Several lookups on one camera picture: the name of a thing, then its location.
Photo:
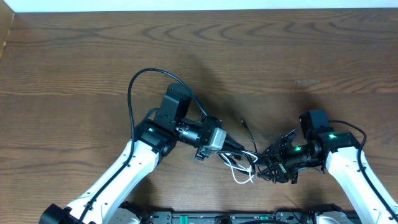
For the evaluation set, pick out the cardboard panel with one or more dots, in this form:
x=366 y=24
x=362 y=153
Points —
x=6 y=19

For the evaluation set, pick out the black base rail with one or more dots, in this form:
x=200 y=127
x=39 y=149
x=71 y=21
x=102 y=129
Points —
x=283 y=214

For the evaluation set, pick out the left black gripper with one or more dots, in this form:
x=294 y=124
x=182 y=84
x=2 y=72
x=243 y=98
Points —
x=227 y=144

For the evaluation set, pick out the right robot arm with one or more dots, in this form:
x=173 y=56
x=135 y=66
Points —
x=338 y=152

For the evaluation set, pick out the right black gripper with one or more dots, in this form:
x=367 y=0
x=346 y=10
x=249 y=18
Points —
x=274 y=155

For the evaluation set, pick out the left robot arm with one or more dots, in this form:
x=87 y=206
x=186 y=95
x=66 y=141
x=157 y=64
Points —
x=153 y=139

